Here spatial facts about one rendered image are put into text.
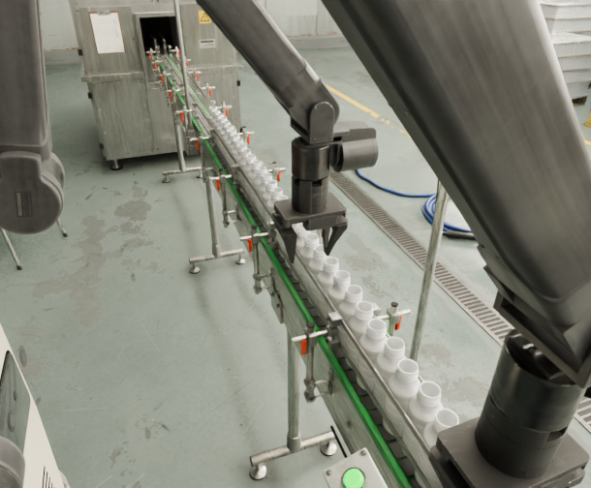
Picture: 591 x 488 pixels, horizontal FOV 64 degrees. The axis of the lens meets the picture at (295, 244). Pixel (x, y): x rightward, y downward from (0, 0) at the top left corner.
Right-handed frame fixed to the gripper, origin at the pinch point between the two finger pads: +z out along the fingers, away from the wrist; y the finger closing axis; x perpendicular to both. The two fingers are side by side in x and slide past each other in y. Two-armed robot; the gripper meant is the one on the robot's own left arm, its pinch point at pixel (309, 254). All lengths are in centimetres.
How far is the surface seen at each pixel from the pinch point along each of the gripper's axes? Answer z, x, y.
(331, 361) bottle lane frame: 36.9, -8.1, -9.1
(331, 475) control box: 26.0, 23.1, 4.7
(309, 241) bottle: 20.6, -33.9, -13.3
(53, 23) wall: 75, -938, 123
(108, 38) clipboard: 22, -387, 30
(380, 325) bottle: 21.3, -0.3, -15.8
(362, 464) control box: 24.3, 23.9, -0.1
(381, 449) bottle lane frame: 37.3, 15.3, -9.3
